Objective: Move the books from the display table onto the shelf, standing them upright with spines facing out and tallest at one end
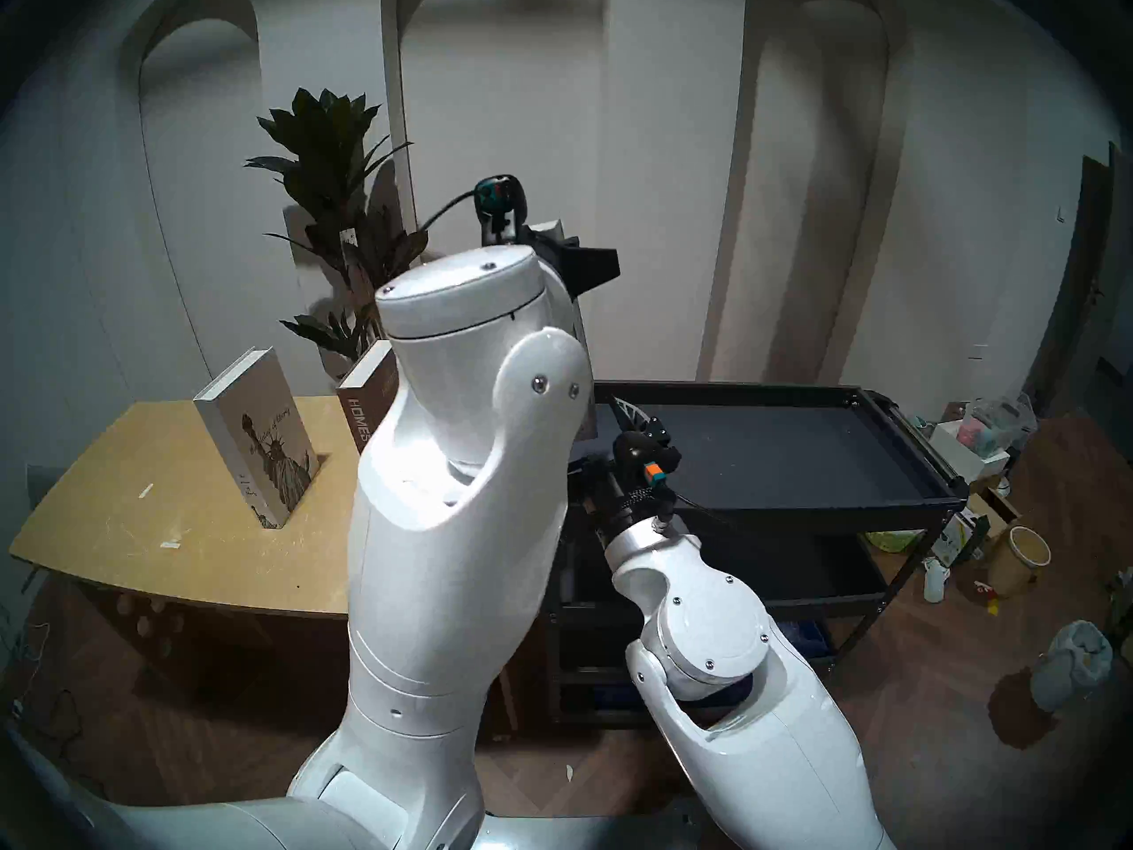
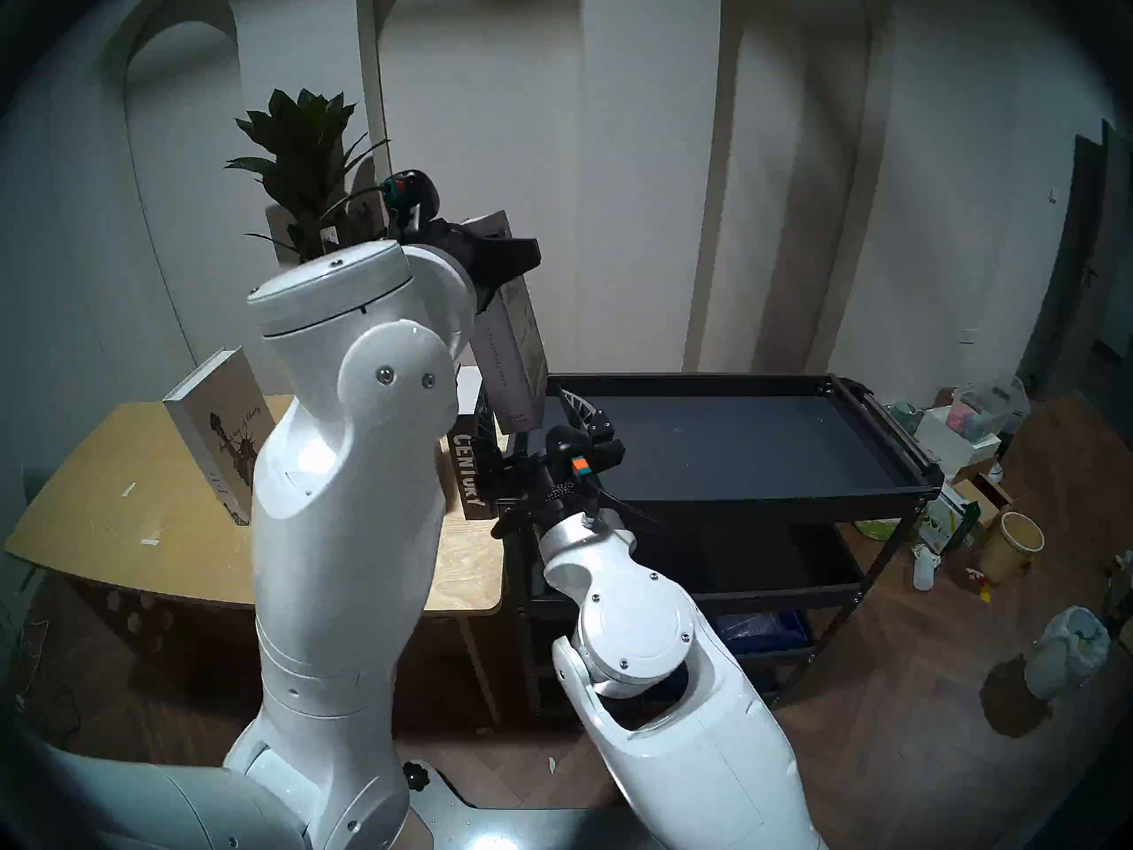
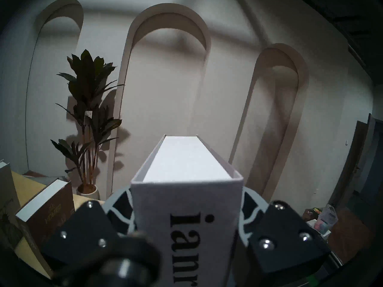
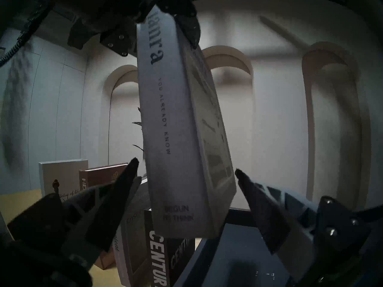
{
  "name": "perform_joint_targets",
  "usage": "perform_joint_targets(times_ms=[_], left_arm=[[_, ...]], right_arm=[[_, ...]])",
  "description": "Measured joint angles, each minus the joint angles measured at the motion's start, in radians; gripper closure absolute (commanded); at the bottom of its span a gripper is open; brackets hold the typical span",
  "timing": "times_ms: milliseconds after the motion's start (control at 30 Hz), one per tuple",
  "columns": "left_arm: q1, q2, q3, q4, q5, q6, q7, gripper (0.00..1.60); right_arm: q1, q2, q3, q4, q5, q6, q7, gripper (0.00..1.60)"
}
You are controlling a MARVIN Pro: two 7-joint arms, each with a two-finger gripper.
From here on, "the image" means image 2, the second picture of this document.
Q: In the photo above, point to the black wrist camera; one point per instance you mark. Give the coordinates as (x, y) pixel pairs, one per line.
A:
(565, 443)
(416, 193)

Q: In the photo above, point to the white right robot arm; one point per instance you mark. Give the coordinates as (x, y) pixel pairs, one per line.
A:
(646, 627)

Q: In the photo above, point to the green plate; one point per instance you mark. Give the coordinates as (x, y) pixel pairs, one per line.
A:
(878, 529)

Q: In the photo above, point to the grey iaura book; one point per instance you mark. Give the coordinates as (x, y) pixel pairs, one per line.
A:
(518, 361)

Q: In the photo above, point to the black star knob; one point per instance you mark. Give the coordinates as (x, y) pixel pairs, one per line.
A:
(416, 776)

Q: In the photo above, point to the small white bottle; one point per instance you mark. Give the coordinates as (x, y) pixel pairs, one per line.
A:
(924, 569)

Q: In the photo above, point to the dark green leafy plant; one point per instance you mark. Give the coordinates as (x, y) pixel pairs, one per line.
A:
(301, 149)

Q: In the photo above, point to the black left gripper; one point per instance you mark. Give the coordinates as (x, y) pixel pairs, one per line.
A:
(469, 255)

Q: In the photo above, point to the white Statue of Liberty book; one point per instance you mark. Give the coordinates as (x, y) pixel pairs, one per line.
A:
(221, 423)

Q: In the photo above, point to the clear plastic storage box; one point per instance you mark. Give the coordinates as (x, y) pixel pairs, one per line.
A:
(991, 410)

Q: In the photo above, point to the dark door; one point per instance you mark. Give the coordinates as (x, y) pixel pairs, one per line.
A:
(1067, 273)

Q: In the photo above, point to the yellow bucket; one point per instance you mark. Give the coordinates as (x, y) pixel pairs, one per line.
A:
(1009, 552)

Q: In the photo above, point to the pale green cup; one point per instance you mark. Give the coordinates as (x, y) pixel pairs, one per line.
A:
(905, 412)

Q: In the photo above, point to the light wooden table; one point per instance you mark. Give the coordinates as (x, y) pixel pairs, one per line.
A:
(115, 503)

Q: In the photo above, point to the green and white carton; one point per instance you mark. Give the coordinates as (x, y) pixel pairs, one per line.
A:
(947, 525)

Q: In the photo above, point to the black CENTURY book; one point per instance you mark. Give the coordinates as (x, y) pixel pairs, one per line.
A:
(465, 481)

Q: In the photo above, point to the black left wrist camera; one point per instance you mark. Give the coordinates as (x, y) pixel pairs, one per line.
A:
(416, 193)

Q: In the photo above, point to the grey metal robot base plate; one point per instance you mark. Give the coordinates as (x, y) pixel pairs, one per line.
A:
(496, 826)

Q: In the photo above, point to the black three-tier shelf cart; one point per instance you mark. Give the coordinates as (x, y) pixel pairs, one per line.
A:
(752, 441)

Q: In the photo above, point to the brown cardboard box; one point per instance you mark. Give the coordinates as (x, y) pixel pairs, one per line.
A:
(982, 494)

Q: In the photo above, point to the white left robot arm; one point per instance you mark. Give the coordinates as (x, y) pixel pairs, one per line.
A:
(345, 503)

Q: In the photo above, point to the blue bin with plastic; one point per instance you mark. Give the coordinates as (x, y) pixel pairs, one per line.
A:
(761, 631)

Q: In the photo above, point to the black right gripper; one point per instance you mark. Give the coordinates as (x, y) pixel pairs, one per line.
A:
(531, 485)

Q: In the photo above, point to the white box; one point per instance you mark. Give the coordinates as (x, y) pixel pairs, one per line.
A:
(951, 441)

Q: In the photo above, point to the white bin with bag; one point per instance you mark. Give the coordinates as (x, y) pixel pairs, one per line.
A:
(1067, 653)

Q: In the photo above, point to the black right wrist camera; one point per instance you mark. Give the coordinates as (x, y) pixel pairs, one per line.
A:
(565, 443)

